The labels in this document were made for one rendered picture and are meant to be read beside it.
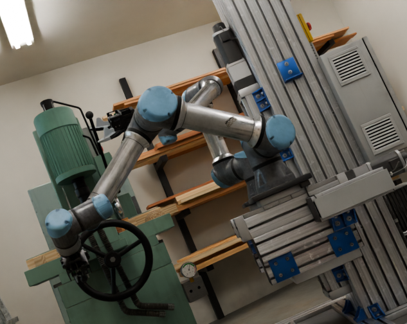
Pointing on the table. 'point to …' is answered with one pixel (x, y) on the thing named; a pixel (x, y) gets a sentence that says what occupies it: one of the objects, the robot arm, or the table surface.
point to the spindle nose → (81, 189)
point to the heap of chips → (154, 215)
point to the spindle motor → (63, 144)
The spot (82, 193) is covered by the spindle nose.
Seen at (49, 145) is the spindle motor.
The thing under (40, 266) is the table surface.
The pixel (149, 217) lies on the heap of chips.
